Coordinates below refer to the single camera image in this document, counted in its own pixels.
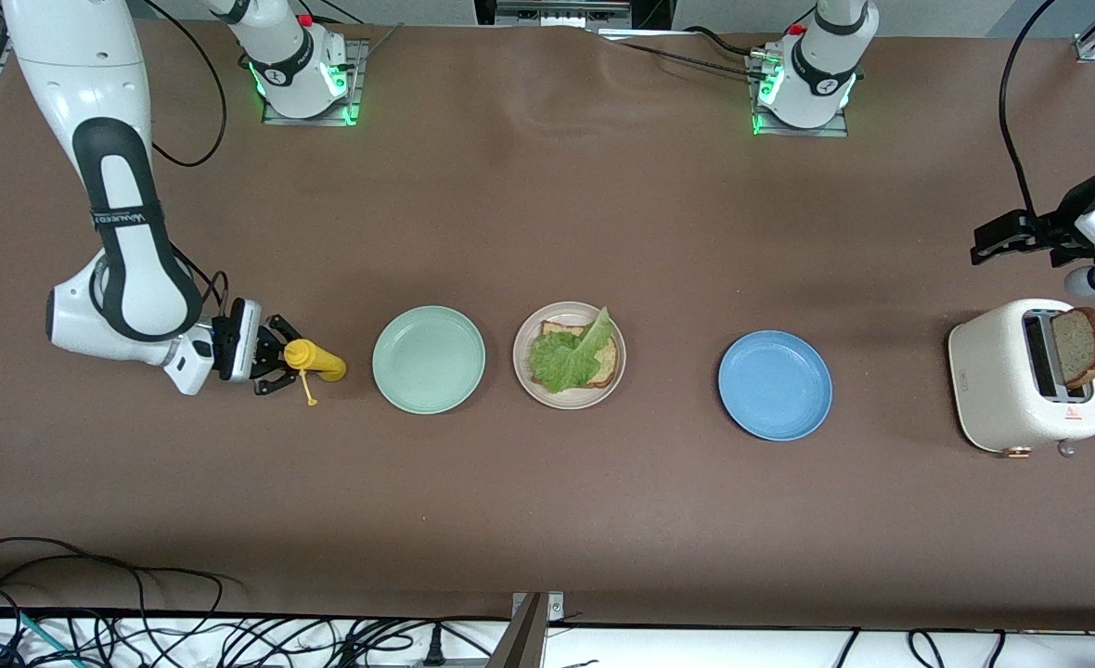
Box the yellow squeeze bottle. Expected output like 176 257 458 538
284 339 348 407

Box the brown bread slice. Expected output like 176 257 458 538
1051 307 1095 391
538 320 621 390

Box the green lettuce leaf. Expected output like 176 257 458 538
529 306 615 393

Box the mint green plate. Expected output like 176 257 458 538
372 305 487 416

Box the beige plate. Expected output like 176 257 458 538
512 301 627 411

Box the blue plate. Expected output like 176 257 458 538
717 330 833 443

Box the white toaster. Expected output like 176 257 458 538
947 298 1095 460

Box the black equipment box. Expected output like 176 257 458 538
473 0 674 32

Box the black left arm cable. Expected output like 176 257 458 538
998 0 1061 220

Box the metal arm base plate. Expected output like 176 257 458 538
262 39 368 127
750 51 850 138

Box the black floor cable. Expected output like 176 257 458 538
0 535 225 619

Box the black braided cable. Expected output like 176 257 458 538
603 26 773 81

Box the grey metal bracket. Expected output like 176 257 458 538
487 591 567 668

